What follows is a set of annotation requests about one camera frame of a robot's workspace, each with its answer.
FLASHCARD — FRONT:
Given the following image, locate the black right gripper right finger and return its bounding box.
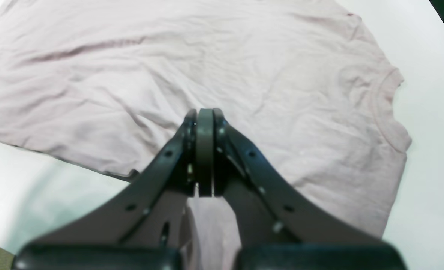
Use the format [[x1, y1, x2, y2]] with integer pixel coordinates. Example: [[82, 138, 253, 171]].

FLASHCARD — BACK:
[[212, 109, 407, 270]]

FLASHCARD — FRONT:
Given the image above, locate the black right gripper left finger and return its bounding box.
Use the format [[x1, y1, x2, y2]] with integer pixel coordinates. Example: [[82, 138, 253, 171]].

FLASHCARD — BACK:
[[12, 109, 197, 270]]

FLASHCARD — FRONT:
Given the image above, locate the pink T-shirt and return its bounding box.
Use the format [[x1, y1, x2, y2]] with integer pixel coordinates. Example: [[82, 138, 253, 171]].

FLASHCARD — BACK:
[[0, 0, 410, 270]]

